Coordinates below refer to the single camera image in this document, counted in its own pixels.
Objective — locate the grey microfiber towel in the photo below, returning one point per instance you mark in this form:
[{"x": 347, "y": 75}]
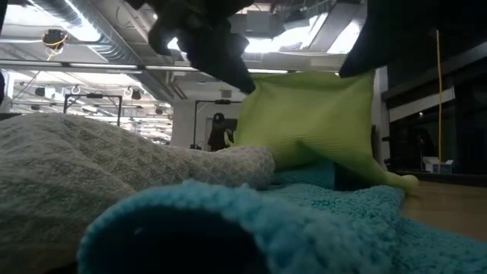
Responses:
[{"x": 76, "y": 160}]

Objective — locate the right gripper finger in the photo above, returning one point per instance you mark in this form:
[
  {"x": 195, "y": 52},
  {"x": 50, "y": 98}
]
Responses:
[{"x": 369, "y": 49}]

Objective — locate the teal microfiber towel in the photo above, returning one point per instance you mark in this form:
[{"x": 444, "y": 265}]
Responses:
[{"x": 342, "y": 228}]

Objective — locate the long ceiling light bar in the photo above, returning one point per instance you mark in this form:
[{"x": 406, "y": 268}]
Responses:
[
  {"x": 95, "y": 65},
  {"x": 268, "y": 71}
]

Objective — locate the small white box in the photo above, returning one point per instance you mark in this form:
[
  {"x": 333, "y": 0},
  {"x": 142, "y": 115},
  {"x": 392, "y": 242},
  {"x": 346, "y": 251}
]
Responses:
[{"x": 437, "y": 166}]

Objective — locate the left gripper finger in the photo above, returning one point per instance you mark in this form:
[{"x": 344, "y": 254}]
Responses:
[{"x": 220, "y": 57}]

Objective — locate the person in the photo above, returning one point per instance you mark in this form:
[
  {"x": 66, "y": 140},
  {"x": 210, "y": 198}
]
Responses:
[{"x": 218, "y": 133}]

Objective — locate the silver ventilation duct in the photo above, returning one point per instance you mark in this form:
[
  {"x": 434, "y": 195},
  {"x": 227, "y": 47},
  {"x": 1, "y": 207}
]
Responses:
[{"x": 110, "y": 53}]

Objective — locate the black background rig frame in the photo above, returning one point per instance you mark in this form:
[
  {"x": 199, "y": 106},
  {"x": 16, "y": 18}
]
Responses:
[
  {"x": 222, "y": 101},
  {"x": 93, "y": 96}
]

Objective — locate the lime green microfiber towel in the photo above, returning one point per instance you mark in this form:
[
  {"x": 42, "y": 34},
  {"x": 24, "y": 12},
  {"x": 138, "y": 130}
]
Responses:
[{"x": 304, "y": 114}]

